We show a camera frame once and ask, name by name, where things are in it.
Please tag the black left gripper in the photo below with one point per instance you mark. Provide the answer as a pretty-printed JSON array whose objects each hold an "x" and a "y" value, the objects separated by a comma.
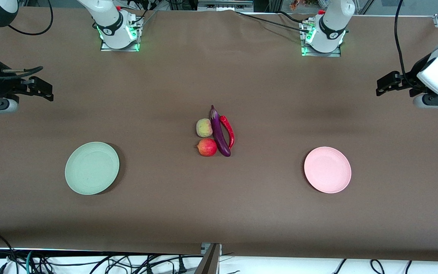
[{"x": 410, "y": 78}]

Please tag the yellow-green peach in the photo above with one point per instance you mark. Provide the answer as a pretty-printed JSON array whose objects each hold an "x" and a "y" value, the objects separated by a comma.
[{"x": 203, "y": 128}]

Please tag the red chili pepper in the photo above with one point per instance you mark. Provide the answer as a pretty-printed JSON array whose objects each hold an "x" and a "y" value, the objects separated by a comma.
[{"x": 229, "y": 131}]

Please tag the red apple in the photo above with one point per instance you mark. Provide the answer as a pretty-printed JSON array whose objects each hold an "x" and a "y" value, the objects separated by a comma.
[{"x": 207, "y": 147}]

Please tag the purple eggplant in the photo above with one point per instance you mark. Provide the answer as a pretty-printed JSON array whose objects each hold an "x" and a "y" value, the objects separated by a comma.
[{"x": 219, "y": 137}]

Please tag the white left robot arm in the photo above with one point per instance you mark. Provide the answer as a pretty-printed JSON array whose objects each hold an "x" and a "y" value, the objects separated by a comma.
[{"x": 333, "y": 23}]

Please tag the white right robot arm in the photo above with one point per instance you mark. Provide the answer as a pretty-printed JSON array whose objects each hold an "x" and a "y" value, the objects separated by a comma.
[{"x": 110, "y": 23}]

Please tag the pale green plate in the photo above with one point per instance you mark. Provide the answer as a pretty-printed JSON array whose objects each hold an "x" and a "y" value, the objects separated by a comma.
[{"x": 92, "y": 168}]

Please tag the pink plate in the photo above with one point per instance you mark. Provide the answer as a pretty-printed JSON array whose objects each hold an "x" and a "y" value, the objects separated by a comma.
[{"x": 327, "y": 170}]

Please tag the orange background object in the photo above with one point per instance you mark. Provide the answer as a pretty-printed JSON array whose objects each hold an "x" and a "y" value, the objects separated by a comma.
[{"x": 299, "y": 4}]

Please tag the brown table cover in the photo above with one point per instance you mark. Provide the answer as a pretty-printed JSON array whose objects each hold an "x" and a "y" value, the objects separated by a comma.
[{"x": 219, "y": 213}]

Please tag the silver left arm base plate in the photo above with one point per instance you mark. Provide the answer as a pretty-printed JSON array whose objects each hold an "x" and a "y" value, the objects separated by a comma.
[{"x": 321, "y": 54}]

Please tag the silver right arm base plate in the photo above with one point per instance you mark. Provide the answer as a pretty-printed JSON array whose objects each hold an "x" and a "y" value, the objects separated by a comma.
[{"x": 120, "y": 48}]

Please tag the grey metal equipment frame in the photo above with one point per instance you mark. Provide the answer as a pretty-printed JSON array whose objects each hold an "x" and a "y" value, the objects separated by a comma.
[{"x": 224, "y": 5}]

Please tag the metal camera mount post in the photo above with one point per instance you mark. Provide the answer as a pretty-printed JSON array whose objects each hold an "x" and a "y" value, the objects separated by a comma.
[{"x": 209, "y": 262}]

